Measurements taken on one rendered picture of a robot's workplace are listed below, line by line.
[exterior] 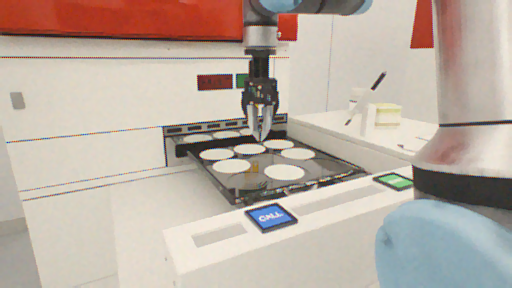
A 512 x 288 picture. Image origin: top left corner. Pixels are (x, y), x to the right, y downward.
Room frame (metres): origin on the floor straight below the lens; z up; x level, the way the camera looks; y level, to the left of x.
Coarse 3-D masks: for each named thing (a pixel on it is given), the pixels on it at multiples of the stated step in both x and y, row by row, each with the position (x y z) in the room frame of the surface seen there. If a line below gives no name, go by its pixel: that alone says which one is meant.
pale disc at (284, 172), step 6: (270, 168) 0.70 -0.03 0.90; (276, 168) 0.70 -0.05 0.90; (282, 168) 0.71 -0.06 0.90; (288, 168) 0.71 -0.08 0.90; (294, 168) 0.71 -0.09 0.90; (300, 168) 0.71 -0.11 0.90; (270, 174) 0.66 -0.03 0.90; (276, 174) 0.66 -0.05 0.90; (282, 174) 0.67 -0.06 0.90; (288, 174) 0.67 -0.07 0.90; (294, 174) 0.67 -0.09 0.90; (300, 174) 0.67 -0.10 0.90
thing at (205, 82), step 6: (204, 78) 0.92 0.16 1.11; (210, 78) 0.93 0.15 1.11; (216, 78) 0.94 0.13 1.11; (222, 78) 0.95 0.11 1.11; (228, 78) 0.96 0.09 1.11; (204, 84) 0.92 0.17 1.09; (210, 84) 0.93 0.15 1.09; (216, 84) 0.94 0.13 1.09; (222, 84) 0.95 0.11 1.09; (228, 84) 0.96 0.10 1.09
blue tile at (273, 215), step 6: (258, 210) 0.38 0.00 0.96; (264, 210) 0.38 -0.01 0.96; (270, 210) 0.38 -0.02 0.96; (276, 210) 0.38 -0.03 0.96; (252, 216) 0.37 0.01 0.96; (258, 216) 0.36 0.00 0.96; (264, 216) 0.36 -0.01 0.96; (270, 216) 0.36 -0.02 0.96; (276, 216) 0.36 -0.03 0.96; (282, 216) 0.36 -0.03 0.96; (264, 222) 0.35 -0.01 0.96; (270, 222) 0.35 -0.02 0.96; (276, 222) 0.35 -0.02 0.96
